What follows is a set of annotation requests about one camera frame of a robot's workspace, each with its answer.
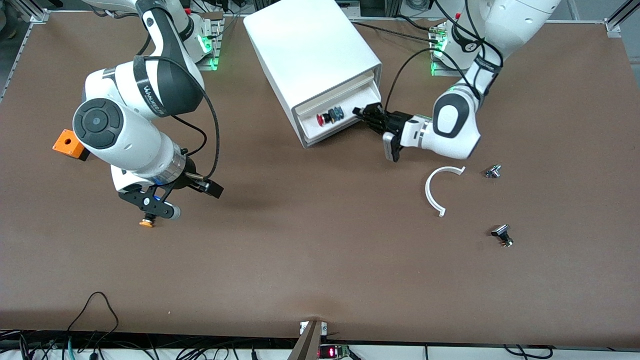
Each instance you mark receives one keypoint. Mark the dark blue push button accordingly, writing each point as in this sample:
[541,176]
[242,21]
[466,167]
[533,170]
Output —
[338,113]

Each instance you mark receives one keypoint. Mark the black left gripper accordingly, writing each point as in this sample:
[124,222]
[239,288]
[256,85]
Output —
[396,121]

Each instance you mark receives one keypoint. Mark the orange cap push button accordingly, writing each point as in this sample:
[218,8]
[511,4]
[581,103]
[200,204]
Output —
[146,224]

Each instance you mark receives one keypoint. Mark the red cap push button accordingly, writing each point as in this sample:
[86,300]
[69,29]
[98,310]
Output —
[321,120]

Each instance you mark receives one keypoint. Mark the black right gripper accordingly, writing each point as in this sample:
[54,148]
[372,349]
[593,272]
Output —
[192,181]

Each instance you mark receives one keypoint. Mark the brown camera mount post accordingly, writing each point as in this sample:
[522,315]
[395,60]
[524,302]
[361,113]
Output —
[307,345]

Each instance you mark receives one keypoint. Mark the black square pushbutton switch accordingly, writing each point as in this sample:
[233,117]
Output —
[500,231]

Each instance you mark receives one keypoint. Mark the red LED display device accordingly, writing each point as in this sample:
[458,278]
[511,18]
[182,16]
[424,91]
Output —
[332,352]

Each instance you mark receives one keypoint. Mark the orange plastic block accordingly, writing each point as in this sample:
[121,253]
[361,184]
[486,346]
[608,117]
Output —
[67,142]

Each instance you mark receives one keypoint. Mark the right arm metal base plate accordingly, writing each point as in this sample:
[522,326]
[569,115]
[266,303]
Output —
[216,30]

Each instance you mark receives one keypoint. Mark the white semicircular plastic bracket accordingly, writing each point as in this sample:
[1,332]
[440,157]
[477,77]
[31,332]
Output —
[427,191]

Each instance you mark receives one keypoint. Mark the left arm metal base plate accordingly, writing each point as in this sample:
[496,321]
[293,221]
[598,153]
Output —
[440,71]

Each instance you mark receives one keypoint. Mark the chrome metal tee fitting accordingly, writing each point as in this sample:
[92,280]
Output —
[492,172]

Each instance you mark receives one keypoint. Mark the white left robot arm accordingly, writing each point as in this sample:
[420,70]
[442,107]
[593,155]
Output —
[465,145]

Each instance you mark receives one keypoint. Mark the white compartment tray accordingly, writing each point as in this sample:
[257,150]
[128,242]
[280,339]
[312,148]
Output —
[309,122]

